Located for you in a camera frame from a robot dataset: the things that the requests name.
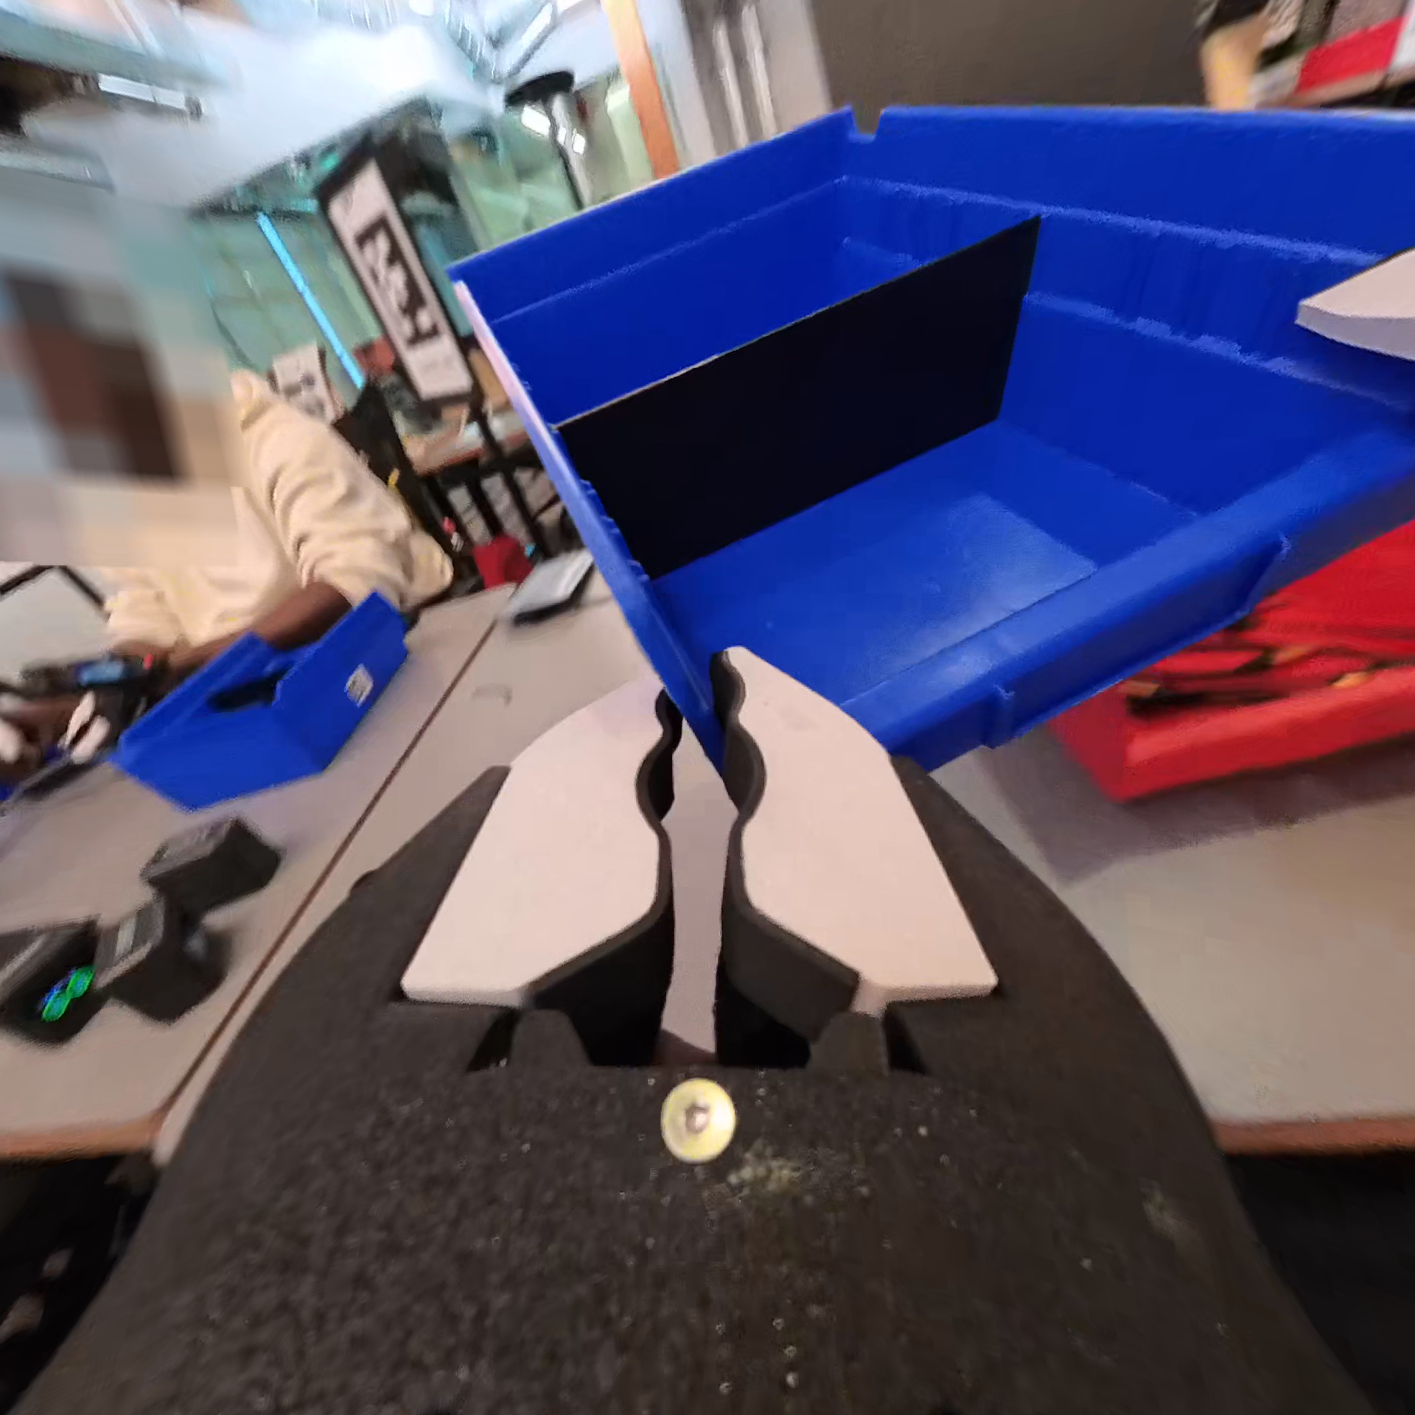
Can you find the black device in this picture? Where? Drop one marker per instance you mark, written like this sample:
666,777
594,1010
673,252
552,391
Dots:
199,872
44,983

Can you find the blue storage bin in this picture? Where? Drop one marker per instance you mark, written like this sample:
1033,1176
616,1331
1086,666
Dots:
938,553
331,718

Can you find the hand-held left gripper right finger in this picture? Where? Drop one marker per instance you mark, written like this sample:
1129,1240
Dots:
862,872

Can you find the black bin divider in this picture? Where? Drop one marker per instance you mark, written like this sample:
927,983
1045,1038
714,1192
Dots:
795,420

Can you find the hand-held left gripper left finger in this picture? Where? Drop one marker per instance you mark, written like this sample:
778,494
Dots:
540,872

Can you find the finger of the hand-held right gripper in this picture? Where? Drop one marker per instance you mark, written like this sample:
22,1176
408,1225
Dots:
1370,309

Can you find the red storage bin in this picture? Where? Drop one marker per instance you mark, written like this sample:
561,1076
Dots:
1216,752

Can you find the framed marker sign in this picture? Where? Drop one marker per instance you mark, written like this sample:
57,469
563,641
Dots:
397,276

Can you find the grey desk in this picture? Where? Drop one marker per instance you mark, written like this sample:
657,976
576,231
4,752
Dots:
66,862
1216,939

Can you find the red container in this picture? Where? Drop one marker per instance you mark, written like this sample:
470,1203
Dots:
505,561

